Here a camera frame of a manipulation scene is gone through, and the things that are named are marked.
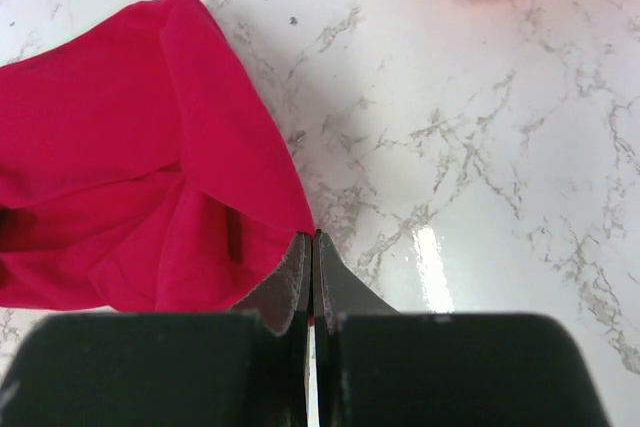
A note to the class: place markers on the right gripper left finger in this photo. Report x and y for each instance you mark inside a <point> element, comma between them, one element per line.
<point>284,294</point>

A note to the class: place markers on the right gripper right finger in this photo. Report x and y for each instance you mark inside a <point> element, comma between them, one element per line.
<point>336,290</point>

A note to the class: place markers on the magenta t shirt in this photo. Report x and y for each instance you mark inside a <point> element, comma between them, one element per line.
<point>140,170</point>

